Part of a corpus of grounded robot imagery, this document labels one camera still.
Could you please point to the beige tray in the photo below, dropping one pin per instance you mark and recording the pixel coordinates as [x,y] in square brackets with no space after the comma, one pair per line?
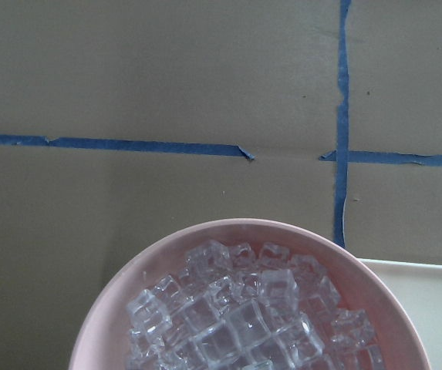
[418,287]

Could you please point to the pile of clear ice cubes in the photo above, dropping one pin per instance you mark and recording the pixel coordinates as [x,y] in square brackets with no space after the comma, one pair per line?
[232,307]

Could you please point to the pink bowl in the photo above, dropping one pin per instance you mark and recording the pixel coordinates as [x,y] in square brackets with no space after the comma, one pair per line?
[101,343]

